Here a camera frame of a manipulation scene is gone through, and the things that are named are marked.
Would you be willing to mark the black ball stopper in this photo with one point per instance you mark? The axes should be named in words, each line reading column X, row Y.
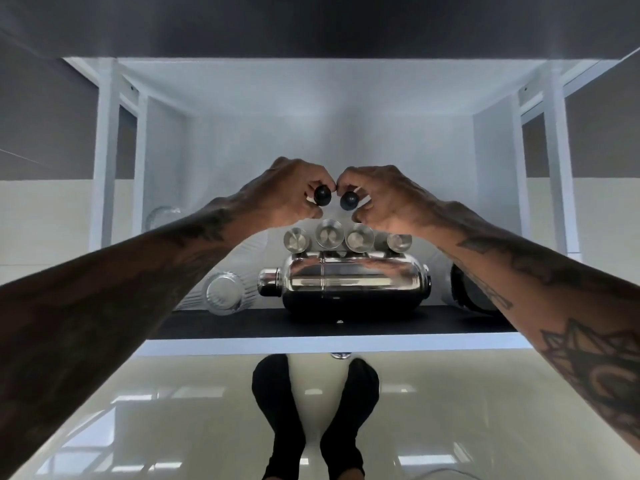
column 323, row 194
column 348, row 201

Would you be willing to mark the round clear glass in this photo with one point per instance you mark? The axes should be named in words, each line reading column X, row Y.
column 162, row 218

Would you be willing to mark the person's right forearm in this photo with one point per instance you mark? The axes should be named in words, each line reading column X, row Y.
column 540, row 284

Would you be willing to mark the person's left thumb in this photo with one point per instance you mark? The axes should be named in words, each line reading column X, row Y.
column 311, row 212

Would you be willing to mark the chrome knob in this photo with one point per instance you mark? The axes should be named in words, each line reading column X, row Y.
column 340, row 355

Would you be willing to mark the person's right thumb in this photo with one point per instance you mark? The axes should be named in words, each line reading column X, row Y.
column 365, row 204

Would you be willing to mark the person's left forearm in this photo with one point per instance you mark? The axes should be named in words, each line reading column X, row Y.
column 125, row 304

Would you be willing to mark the silver steel shaker flask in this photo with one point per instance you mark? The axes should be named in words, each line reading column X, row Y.
column 350, row 287

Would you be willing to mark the white shelf unit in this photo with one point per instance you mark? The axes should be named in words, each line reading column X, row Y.
column 320, row 109

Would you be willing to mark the person's left hand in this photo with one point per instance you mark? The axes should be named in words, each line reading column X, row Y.
column 280, row 194

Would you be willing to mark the person's left foot black sock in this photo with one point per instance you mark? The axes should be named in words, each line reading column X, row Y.
column 277, row 409

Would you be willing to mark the person's right foot black sock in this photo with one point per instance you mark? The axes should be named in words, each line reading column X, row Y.
column 350, row 419

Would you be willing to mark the small steel cup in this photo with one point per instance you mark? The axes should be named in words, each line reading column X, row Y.
column 295, row 241
column 328, row 234
column 399, row 243
column 358, row 238

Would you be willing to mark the black shelf mat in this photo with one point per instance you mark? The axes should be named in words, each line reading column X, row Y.
column 260, row 324

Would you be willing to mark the person's right hand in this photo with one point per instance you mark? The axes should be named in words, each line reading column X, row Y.
column 395, row 204

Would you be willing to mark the ribbed clear glass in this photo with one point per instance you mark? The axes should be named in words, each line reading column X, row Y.
column 222, row 293

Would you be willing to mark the dark glass jar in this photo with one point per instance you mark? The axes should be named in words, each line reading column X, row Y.
column 470, row 289

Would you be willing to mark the person's foot black sock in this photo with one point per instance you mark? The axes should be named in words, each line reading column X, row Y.
column 277, row 409
column 350, row 419

